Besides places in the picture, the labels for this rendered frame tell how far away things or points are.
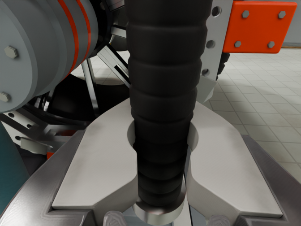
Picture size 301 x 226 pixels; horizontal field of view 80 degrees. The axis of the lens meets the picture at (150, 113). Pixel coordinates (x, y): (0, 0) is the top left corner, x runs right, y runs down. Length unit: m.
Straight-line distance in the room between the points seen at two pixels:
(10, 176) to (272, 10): 0.48
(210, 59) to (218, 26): 0.05
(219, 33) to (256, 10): 0.05
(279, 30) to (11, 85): 0.34
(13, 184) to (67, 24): 0.30
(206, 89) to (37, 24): 0.25
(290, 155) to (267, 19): 1.31
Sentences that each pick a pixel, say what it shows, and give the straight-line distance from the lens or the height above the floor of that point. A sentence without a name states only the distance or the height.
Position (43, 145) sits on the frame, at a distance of 0.47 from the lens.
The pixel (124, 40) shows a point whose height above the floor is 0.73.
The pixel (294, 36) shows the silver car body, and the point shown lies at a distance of 0.85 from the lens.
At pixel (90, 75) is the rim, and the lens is 0.45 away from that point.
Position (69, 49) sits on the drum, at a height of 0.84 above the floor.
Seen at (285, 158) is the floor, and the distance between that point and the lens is 1.52.
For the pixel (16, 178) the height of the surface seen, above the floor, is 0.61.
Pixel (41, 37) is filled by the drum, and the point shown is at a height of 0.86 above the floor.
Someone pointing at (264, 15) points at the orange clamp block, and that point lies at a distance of 0.33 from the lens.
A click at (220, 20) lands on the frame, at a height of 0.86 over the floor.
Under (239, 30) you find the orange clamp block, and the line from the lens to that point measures 0.32.
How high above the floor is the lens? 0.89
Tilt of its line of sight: 33 degrees down
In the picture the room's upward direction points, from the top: 1 degrees clockwise
